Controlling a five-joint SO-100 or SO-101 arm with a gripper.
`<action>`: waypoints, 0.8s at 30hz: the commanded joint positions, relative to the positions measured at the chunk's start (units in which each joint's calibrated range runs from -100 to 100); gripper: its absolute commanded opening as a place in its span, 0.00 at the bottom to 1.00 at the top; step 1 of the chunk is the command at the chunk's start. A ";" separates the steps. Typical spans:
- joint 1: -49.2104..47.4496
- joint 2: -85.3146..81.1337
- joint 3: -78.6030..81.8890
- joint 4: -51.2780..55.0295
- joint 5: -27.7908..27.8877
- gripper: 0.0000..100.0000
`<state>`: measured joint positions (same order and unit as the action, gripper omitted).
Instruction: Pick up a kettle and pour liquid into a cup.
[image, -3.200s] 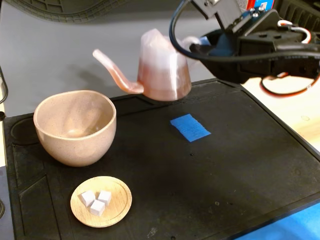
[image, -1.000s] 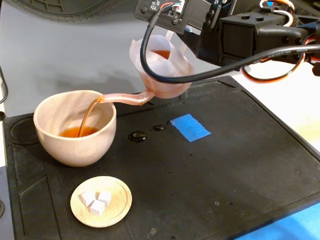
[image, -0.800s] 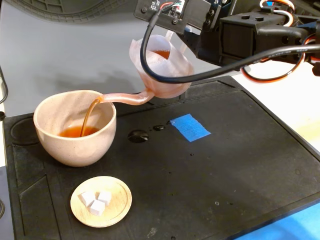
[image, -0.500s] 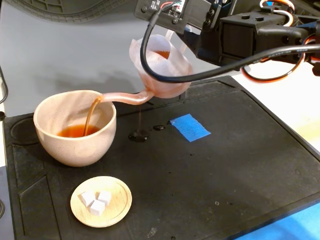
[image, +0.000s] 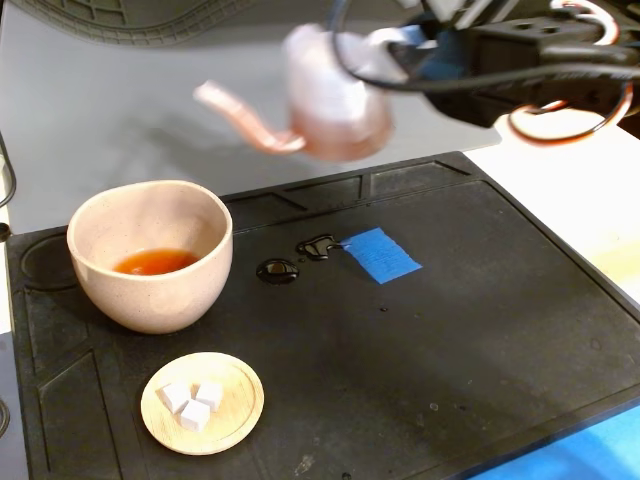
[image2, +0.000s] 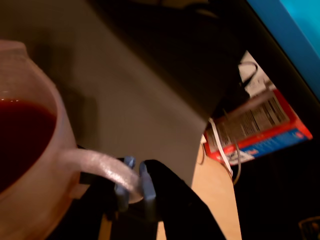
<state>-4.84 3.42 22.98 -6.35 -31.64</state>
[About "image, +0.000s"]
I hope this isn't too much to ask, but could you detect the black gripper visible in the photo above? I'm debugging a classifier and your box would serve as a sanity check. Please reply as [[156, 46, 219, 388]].
[[387, 17, 601, 129]]

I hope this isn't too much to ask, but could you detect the pink translucent plastic kettle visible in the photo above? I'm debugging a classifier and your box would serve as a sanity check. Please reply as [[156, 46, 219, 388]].
[[193, 23, 409, 162]]

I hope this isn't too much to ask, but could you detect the beige speckled ceramic cup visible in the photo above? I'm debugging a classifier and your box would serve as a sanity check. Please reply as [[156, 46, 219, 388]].
[[66, 179, 235, 335]]

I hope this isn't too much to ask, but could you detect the blue tape piece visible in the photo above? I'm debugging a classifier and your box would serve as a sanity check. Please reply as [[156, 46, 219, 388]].
[[341, 227, 424, 286]]

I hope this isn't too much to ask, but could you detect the irregular spilled tea puddle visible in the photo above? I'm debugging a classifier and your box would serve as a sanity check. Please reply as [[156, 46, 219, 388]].
[[295, 234, 344, 262]]

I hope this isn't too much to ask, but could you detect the round spilled tea puddle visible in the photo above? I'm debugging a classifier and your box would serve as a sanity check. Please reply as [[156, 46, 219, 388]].
[[255, 257, 300, 286]]

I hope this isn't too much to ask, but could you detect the dark grey moulded mat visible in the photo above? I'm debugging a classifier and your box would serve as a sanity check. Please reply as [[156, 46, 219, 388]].
[[8, 0, 256, 49]]

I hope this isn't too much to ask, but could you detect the grey flexible sheet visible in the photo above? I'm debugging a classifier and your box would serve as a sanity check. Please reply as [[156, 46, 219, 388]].
[[0, 0, 503, 235]]

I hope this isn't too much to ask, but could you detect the black silicone work mat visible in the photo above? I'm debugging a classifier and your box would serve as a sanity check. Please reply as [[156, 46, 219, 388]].
[[4, 151, 640, 480]]

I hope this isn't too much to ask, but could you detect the round wooden saucer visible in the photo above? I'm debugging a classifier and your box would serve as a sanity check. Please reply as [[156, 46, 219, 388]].
[[140, 351, 265, 456]]

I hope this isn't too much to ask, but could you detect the white sugar cube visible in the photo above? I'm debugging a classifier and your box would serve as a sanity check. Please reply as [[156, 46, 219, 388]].
[[157, 381, 193, 416], [178, 399, 212, 434], [194, 380, 224, 413]]

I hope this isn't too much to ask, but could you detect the blue plastic sheet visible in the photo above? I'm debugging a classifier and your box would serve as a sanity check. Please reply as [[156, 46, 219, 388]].
[[467, 399, 640, 480]]

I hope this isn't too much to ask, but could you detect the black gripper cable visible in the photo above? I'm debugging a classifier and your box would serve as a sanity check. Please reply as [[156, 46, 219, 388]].
[[327, 0, 640, 97]]

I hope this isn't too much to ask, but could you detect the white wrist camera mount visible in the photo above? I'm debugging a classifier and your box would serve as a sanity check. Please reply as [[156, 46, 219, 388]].
[[424, 0, 507, 27]]

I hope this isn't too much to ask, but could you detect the red and white wire bundle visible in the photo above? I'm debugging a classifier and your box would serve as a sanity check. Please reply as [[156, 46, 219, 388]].
[[506, 3, 635, 147]]

